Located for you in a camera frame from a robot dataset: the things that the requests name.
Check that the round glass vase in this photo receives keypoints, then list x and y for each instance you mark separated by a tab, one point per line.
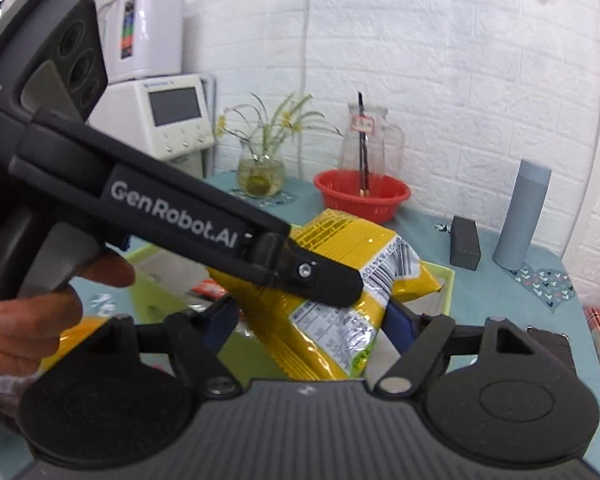
260	175

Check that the person's left hand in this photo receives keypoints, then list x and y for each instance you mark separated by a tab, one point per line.
25	330

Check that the red snack packet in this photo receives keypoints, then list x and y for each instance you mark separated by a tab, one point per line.
207	290

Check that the yellow chip bag silver label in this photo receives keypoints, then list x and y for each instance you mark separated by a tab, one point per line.
340	232

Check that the white device with screen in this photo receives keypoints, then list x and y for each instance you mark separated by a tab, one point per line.
175	110

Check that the small black box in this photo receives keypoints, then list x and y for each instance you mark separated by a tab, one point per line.
465	242

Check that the plain yellow snack bag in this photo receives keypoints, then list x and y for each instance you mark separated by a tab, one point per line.
75	336

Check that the black phone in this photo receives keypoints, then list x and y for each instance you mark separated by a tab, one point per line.
555	355

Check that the clear doily coaster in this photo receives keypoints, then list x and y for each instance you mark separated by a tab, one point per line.
285	198

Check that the black stick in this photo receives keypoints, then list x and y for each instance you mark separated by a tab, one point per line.
364	150

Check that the red plastic basket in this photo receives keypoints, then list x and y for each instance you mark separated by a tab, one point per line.
360	205

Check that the yellow flowering plant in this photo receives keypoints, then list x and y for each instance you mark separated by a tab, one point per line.
275	125

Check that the clear glass pitcher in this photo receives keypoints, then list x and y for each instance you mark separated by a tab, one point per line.
380	145

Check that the white water purifier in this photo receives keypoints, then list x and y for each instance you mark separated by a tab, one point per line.
150	30

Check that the heart print coaster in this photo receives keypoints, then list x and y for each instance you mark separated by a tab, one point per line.
545	285

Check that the grey-blue cylinder bottle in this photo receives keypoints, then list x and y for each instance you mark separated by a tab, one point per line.
522	210

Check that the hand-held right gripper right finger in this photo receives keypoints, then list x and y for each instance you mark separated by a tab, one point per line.
399	321

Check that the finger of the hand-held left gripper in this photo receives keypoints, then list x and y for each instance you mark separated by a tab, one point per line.
325	275

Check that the light green cardboard box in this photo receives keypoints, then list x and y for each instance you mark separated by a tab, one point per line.
152	305

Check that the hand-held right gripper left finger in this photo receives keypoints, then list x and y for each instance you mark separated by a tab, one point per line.
220	321

